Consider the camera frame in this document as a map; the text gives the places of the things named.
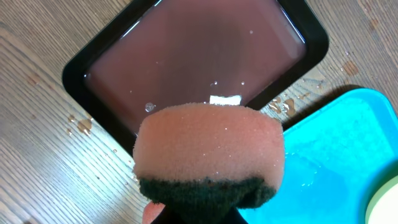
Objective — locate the yellow-green plate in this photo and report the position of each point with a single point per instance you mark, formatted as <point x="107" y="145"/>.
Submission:
<point x="382" y="208"/>

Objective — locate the green and orange sponge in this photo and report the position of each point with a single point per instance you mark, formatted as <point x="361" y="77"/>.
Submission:
<point x="200" y="163"/>

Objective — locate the black red-lined water tray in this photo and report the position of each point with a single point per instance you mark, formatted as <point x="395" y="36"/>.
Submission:
<point x="156" y="54"/>

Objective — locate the teal plastic serving tray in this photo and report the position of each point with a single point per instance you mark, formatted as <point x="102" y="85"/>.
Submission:
<point x="335" y="160"/>

